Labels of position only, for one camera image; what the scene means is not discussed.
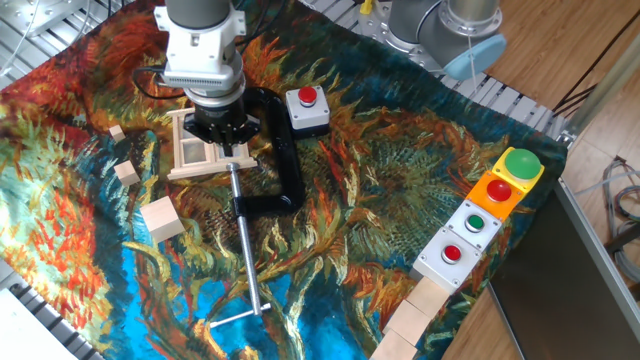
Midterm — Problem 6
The large wooden cube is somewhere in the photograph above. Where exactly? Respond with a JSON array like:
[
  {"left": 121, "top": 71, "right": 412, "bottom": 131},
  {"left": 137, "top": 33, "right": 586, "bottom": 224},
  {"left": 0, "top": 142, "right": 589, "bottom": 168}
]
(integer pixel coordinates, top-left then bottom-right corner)
[{"left": 139, "top": 195, "right": 187, "bottom": 245}]

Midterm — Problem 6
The yellow box green mushroom button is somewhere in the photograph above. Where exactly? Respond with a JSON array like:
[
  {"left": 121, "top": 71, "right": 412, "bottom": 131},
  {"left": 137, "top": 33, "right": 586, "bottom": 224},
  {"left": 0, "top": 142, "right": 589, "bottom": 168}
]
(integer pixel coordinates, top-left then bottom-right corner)
[{"left": 491, "top": 146, "right": 546, "bottom": 194}]

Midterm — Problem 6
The aluminium frame post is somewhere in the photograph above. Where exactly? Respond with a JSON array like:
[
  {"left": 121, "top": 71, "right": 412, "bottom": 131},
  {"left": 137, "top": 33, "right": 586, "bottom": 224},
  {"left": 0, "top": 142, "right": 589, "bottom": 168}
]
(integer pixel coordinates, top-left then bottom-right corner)
[{"left": 559, "top": 44, "right": 640, "bottom": 146}]

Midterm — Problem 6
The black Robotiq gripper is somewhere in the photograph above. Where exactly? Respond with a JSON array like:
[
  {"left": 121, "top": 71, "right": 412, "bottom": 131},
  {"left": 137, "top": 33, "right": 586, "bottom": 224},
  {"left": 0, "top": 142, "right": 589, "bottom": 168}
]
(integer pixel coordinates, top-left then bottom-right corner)
[{"left": 183, "top": 97, "right": 262, "bottom": 157}]

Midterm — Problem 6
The grey box with green button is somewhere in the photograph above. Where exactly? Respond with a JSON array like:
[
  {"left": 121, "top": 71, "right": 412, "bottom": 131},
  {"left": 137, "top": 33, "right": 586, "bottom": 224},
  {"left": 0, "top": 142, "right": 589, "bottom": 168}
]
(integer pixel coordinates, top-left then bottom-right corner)
[{"left": 443, "top": 199, "right": 503, "bottom": 252}]

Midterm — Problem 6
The medium wooden cube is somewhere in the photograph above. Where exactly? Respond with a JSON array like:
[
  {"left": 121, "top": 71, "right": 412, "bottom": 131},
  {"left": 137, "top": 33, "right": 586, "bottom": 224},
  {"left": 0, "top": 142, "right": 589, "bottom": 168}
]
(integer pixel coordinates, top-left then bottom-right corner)
[{"left": 113, "top": 160, "right": 142, "bottom": 187}]

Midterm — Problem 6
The black C-clamp with steel screw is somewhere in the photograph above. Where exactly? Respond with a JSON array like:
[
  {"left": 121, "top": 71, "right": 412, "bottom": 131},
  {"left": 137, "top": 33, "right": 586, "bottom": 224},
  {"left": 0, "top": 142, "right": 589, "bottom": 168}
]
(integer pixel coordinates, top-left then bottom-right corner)
[{"left": 208, "top": 87, "right": 306, "bottom": 330}]

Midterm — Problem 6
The wooden block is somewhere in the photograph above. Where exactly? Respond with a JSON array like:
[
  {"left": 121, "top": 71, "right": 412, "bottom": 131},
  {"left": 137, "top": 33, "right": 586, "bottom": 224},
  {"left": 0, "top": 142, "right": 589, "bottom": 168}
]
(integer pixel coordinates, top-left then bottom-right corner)
[
  {"left": 405, "top": 276, "right": 451, "bottom": 320},
  {"left": 368, "top": 328, "right": 419, "bottom": 360},
  {"left": 382, "top": 298, "right": 432, "bottom": 347}
]

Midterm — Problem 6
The colourful sunflower painting cloth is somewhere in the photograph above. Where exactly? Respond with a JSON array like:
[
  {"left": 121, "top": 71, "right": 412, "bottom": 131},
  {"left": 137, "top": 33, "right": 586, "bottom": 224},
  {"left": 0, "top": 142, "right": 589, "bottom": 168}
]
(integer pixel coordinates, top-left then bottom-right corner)
[{"left": 0, "top": 0, "right": 569, "bottom": 360}]

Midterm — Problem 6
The black floor cable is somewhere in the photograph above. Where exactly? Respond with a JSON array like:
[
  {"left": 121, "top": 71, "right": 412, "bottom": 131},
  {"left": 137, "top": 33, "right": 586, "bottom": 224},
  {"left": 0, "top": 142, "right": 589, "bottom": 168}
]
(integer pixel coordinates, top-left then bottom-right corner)
[{"left": 552, "top": 9, "right": 640, "bottom": 116}]

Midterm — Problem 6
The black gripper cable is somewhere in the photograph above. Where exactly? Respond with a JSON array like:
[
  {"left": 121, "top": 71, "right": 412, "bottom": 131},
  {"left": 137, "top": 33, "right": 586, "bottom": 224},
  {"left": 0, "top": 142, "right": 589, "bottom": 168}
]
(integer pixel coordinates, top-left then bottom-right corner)
[{"left": 132, "top": 64, "right": 189, "bottom": 100}]

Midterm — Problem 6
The orange box with red button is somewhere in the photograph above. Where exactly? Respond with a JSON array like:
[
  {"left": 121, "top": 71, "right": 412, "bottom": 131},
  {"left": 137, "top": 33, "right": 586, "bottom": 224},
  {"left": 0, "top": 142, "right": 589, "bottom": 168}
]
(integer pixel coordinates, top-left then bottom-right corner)
[{"left": 465, "top": 170, "right": 526, "bottom": 223}]

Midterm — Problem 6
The dark flat panel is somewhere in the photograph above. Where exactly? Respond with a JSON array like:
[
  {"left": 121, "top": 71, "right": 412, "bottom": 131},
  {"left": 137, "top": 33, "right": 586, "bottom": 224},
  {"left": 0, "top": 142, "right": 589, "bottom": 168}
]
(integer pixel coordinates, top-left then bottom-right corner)
[{"left": 488, "top": 179, "right": 640, "bottom": 360}]

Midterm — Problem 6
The small wooden sliding window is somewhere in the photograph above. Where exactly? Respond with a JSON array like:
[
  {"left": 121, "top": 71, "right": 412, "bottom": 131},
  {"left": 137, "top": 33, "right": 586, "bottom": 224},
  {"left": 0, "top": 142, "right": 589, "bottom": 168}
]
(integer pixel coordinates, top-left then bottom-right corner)
[{"left": 165, "top": 106, "right": 259, "bottom": 181}]

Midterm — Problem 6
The grey box with red button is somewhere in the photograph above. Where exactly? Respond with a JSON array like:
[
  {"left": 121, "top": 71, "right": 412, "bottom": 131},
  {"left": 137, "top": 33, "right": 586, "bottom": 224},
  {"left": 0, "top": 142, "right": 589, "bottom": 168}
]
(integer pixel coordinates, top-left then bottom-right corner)
[
  {"left": 284, "top": 85, "right": 332, "bottom": 140},
  {"left": 410, "top": 227, "right": 484, "bottom": 295}
]

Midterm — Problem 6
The grey cable bundle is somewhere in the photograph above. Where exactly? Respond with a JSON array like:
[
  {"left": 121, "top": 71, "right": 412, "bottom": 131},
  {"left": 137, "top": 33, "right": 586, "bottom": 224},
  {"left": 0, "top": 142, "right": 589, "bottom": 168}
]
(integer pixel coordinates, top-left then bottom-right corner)
[{"left": 574, "top": 157, "right": 640, "bottom": 284}]

